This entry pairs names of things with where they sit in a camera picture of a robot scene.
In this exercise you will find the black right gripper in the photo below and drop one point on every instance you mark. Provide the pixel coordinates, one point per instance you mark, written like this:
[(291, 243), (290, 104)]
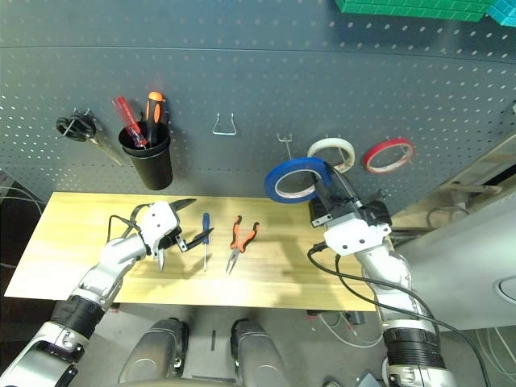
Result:
[(359, 213)]

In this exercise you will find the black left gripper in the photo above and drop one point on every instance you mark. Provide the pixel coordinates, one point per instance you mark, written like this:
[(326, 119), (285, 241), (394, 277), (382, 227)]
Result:
[(167, 242)]

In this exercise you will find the orange black needle-nose pliers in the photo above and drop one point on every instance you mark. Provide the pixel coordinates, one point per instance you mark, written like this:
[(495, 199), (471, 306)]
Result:
[(241, 244)]

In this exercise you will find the blue tape roll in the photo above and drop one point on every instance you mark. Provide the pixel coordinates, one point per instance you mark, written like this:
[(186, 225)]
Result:
[(278, 173)]

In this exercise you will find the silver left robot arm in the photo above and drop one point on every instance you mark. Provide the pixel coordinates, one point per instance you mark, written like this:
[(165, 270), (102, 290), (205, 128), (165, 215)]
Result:
[(113, 258)]

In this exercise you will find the dark grey pegboard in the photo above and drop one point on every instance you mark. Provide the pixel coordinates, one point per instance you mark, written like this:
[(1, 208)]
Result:
[(258, 72)]

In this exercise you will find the white tape roll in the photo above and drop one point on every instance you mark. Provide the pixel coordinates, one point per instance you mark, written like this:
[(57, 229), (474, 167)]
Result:
[(322, 144)]

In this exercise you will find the red tape roll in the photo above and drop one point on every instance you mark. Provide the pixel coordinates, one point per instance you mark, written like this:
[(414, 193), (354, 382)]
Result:
[(377, 147)]

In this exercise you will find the black tool cup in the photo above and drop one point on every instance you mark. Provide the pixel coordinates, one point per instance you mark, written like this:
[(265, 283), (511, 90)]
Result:
[(155, 169)]

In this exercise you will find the metal peg hook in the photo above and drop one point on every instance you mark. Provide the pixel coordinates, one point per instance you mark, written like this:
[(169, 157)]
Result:
[(287, 146)]

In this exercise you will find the short black floor tape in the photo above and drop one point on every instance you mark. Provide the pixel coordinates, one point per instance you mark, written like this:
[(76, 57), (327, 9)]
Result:
[(213, 340)]

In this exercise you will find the dark power adapter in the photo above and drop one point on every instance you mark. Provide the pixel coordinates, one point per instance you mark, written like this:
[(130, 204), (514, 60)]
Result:
[(356, 317)]

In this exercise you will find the silver left robot leg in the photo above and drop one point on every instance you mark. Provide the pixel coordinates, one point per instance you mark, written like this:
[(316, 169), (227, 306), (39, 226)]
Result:
[(153, 350)]

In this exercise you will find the silver robot leg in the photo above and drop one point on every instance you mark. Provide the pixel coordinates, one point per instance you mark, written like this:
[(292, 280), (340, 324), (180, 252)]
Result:
[(258, 354), (153, 350)]

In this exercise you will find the white grey machine housing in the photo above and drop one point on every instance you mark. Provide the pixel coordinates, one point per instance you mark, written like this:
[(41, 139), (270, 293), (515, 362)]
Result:
[(455, 274)]

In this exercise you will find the silver right robot leg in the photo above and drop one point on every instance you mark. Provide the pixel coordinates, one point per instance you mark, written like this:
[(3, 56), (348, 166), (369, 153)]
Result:
[(258, 354)]

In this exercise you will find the green foam block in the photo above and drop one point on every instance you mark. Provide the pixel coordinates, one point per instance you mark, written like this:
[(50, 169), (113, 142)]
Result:
[(403, 8)]

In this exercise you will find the cyan foam block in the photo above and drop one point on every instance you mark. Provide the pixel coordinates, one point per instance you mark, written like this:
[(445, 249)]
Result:
[(504, 12)]

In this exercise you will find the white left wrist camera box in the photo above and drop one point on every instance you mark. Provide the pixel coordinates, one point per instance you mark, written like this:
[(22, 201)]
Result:
[(159, 221)]

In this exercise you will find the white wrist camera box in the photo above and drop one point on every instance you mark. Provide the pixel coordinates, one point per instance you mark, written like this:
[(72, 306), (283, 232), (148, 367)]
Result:
[(159, 221), (354, 238)]

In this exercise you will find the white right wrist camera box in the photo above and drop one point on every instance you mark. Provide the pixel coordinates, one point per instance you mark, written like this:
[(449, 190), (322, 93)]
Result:
[(354, 238)]

